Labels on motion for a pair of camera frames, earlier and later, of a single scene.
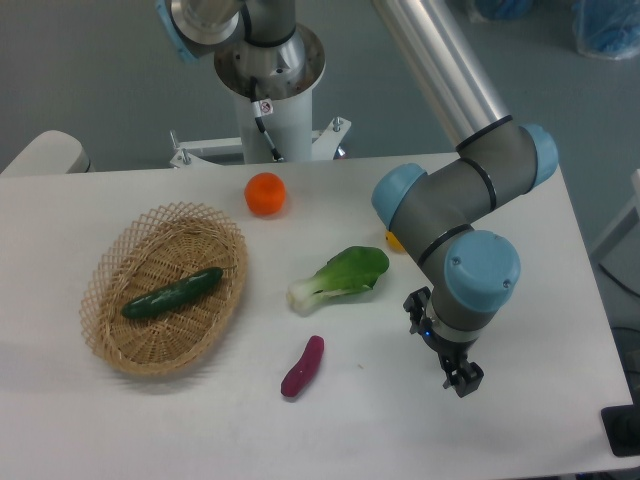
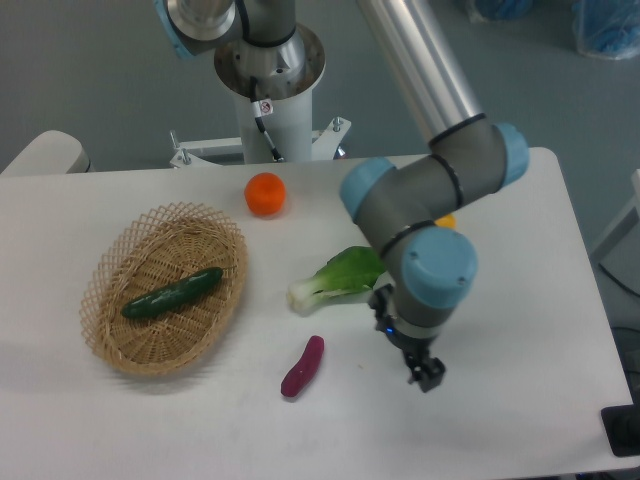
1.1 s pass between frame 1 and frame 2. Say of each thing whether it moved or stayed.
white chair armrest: stayed
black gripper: moved
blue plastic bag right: stayed
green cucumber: stayed
